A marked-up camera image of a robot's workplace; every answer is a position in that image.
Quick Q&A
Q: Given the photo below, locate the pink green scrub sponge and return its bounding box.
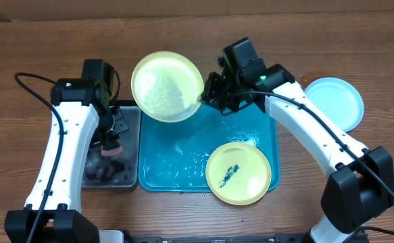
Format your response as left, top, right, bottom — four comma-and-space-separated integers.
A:
101, 143, 123, 157

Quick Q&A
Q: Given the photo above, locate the yellow-green plate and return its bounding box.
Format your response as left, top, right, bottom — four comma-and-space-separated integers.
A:
131, 51, 204, 123
205, 142, 272, 206

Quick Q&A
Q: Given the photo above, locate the light blue plate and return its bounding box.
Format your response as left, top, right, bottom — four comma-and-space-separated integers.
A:
305, 77, 364, 132

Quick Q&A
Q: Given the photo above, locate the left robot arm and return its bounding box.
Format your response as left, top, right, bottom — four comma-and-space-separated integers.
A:
4, 59, 128, 243

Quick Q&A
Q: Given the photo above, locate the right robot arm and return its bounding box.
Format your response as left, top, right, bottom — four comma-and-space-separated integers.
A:
201, 38, 394, 242

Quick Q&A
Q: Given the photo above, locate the black water basin tray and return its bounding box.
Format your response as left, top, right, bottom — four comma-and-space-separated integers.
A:
82, 100, 142, 188

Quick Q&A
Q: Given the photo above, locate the teal plastic tray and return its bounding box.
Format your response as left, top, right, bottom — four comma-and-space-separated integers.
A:
138, 105, 280, 192

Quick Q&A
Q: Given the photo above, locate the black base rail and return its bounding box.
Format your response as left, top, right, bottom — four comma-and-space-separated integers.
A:
98, 229, 319, 243

